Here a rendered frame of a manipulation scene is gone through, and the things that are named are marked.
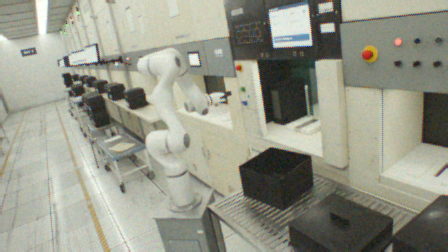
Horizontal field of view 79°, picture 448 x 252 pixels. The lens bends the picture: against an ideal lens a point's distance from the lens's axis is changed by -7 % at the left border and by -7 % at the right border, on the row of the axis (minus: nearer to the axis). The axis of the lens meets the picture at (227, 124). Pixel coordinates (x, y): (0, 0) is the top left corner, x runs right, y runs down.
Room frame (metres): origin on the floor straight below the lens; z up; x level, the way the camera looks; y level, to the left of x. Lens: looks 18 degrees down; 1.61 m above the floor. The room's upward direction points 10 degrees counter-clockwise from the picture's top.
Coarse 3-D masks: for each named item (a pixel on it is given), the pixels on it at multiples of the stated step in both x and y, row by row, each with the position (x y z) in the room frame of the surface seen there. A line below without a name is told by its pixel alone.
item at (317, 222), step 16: (320, 208) 0.99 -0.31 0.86; (336, 208) 0.97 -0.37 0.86; (352, 208) 0.95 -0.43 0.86; (368, 208) 0.93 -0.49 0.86; (288, 224) 0.93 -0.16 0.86; (304, 224) 0.91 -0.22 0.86; (320, 224) 0.89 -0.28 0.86; (336, 224) 0.87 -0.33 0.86; (352, 224) 0.85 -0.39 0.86; (368, 224) 0.84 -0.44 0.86; (384, 224) 0.82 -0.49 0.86; (304, 240) 0.86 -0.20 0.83; (320, 240) 0.81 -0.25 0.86; (336, 240) 0.79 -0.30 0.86; (352, 240) 0.78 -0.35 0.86; (368, 240) 0.76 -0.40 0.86; (384, 240) 0.80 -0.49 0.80
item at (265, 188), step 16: (256, 160) 1.45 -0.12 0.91; (272, 160) 1.53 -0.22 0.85; (288, 160) 1.45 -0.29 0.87; (304, 160) 1.37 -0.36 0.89; (256, 176) 1.27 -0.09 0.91; (272, 176) 1.49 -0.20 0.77; (288, 176) 1.20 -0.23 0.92; (304, 176) 1.28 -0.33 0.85; (256, 192) 1.28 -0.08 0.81; (272, 192) 1.20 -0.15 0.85; (288, 192) 1.19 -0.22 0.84; (304, 192) 1.27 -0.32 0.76
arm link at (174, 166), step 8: (152, 136) 1.39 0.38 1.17; (160, 136) 1.37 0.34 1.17; (152, 144) 1.37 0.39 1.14; (160, 144) 1.35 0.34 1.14; (152, 152) 1.37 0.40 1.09; (160, 152) 1.37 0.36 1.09; (168, 152) 1.36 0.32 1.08; (160, 160) 1.36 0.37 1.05; (168, 160) 1.38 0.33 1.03; (176, 160) 1.38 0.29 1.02; (168, 168) 1.35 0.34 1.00; (176, 168) 1.35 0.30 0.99; (184, 168) 1.37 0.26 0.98; (168, 176) 1.35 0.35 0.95; (176, 176) 1.34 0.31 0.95
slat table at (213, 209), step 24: (240, 192) 1.40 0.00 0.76; (312, 192) 1.26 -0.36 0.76; (336, 192) 1.22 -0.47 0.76; (360, 192) 1.18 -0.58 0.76; (216, 216) 1.25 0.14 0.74; (240, 216) 1.18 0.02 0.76; (264, 216) 1.15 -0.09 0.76; (288, 216) 1.11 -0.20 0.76; (408, 216) 0.94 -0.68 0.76; (216, 240) 1.31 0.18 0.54; (264, 240) 0.98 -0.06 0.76; (288, 240) 0.96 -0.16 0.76
